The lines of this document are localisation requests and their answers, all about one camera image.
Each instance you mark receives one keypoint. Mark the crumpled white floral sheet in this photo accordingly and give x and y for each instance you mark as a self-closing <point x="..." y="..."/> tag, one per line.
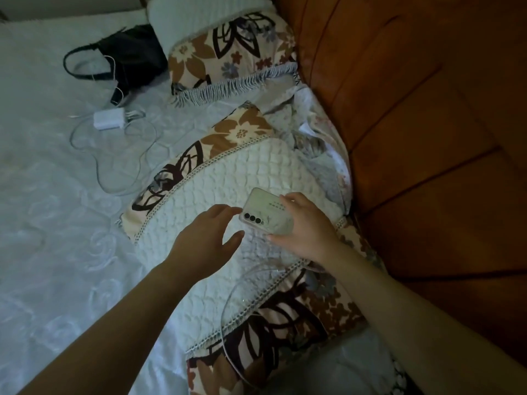
<point x="317" y="152"/>

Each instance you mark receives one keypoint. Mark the person's left thumb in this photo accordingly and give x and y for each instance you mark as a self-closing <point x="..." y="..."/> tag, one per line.
<point x="234" y="243"/>

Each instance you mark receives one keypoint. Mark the white embroidered bedspread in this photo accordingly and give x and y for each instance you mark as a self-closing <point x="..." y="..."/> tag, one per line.
<point x="53" y="201"/>

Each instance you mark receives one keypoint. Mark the white smartphone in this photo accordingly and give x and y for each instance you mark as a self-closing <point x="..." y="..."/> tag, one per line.
<point x="263" y="207"/>

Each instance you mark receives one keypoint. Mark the black handbag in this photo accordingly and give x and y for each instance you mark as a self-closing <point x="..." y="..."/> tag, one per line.
<point x="131" y="57"/>

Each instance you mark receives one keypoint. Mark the person's right thumb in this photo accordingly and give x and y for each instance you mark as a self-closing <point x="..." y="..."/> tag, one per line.
<point x="280" y="241"/>

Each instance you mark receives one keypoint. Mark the white charger adapter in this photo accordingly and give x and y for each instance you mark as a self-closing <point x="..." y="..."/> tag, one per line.
<point x="108" y="119"/>

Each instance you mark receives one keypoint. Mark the orange padded headboard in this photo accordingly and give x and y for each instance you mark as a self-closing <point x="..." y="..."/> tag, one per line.
<point x="411" y="119"/>

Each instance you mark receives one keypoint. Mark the person's left hand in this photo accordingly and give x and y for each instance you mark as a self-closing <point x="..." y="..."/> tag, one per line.
<point x="199" y="250"/>

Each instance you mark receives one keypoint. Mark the small floral fringed pillow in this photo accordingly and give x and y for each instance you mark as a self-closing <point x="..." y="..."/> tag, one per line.
<point x="230" y="49"/>

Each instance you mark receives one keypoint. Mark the large floral quilted pillow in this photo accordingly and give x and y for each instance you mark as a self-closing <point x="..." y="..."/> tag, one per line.
<point x="230" y="176"/>

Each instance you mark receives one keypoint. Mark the person's right hand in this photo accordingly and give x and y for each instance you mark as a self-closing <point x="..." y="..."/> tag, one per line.
<point x="311" y="234"/>

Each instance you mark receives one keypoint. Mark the person's left forearm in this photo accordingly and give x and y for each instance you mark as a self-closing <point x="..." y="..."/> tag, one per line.
<point x="103" y="337"/>

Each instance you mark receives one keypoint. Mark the person's right forearm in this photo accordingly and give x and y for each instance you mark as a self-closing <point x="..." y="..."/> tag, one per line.
<point x="416" y="329"/>

